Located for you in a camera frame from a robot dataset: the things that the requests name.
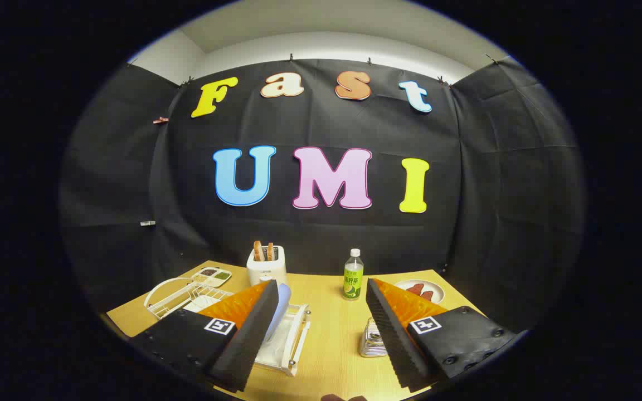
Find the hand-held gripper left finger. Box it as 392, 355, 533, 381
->
129, 280, 280, 393

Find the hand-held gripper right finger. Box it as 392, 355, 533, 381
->
366, 278, 517, 393

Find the black backdrop cloth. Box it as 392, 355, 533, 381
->
59, 56, 586, 335

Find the white divided snack tray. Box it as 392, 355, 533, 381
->
191, 267, 232, 288

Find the blue plate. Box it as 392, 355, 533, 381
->
265, 283, 293, 341

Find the white toaster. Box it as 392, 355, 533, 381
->
246, 246, 288, 287

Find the white wire dish rack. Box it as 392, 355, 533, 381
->
144, 277, 312, 378

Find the metal wire basket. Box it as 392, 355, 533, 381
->
359, 317, 388, 358

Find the white dish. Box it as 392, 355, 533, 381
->
393, 279, 445, 305

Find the green label drink bottle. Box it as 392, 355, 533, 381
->
342, 248, 364, 301

